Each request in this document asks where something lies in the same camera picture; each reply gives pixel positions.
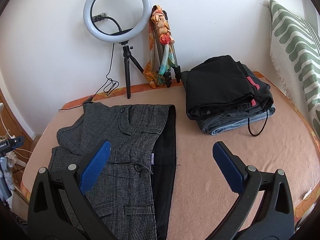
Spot grey houndstooth pants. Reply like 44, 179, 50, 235
49, 103, 176, 239

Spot blue folded jeans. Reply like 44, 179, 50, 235
197, 105, 276, 135

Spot grey folded tripod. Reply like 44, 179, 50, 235
150, 5, 181, 87

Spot black mini tripod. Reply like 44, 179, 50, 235
120, 41, 144, 99

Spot orange patterned scarf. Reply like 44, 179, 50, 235
143, 5, 177, 89

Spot green striped white blanket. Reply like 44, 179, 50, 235
269, 0, 319, 136

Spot white ring light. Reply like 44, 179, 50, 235
83, 0, 152, 43

